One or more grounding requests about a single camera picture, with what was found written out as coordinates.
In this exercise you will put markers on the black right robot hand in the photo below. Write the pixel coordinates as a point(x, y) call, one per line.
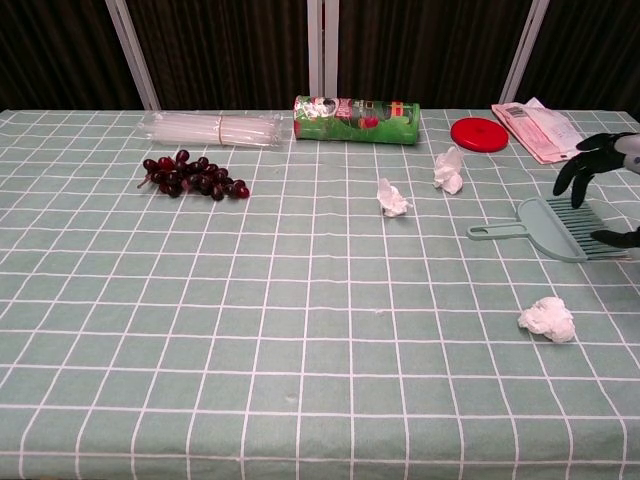
point(595, 157)

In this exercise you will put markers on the tall white tissue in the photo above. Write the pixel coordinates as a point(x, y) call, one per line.
point(449, 172)

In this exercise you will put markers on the pink white plastic package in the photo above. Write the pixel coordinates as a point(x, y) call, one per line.
point(537, 130)

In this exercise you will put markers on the red round plastic lid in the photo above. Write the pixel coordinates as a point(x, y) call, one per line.
point(479, 135)

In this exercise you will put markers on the green chip can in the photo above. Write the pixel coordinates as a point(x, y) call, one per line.
point(350, 122)

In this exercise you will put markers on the clear pack of white straws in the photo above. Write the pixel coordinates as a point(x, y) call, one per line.
point(215, 130)

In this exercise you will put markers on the green checkered tablecloth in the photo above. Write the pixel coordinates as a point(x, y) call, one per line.
point(250, 325)

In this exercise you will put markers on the dark pleated curtain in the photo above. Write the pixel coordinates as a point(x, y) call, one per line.
point(225, 50)

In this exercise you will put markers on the dark red grape bunch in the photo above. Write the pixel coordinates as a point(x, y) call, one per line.
point(192, 177)

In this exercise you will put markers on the white slanted frame post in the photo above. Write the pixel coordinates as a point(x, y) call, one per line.
point(132, 55)
point(525, 50)

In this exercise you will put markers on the white upright frame post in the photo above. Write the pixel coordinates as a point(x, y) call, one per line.
point(332, 45)
point(314, 45)

